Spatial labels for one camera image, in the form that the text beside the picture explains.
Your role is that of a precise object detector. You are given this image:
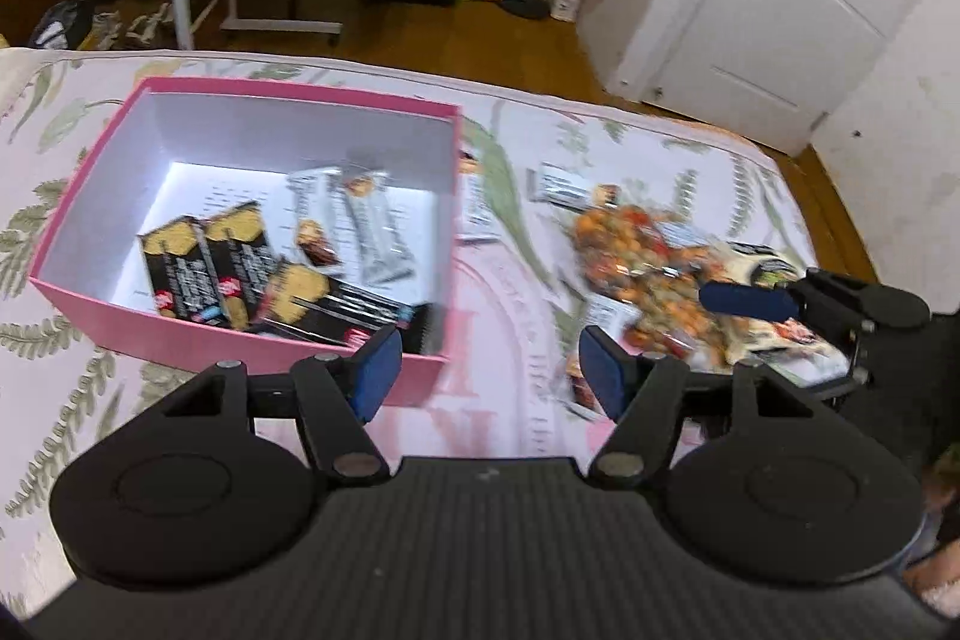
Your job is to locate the black cracker pack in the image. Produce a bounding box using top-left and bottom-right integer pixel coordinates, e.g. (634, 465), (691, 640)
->
(247, 260), (430, 354)
(203, 202), (277, 331)
(139, 216), (229, 326)

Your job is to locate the instant noodle bag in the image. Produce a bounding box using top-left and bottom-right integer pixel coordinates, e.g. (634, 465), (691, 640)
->
(698, 242), (850, 386)

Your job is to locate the floral bed sheet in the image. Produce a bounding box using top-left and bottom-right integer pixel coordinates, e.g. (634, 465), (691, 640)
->
(2, 49), (815, 617)

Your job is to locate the pink storage box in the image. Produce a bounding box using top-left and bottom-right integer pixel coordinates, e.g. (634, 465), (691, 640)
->
(29, 78), (460, 406)

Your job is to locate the white snack bar by box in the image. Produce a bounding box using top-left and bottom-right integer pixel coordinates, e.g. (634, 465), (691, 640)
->
(457, 151), (500, 244)

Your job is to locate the white snack bar front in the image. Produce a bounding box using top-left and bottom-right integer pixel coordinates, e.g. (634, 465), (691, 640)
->
(342, 170), (415, 286)

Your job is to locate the white snack bar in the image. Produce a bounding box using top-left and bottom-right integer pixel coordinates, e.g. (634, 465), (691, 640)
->
(342, 170), (415, 286)
(527, 164), (597, 213)
(286, 167), (343, 276)
(457, 151), (500, 244)

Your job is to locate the mixed nuts snack bag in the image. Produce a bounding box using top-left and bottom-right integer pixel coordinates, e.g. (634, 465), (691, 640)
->
(569, 185), (729, 372)

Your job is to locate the person's right hand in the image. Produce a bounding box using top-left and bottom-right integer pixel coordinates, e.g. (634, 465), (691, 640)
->
(905, 448), (958, 619)

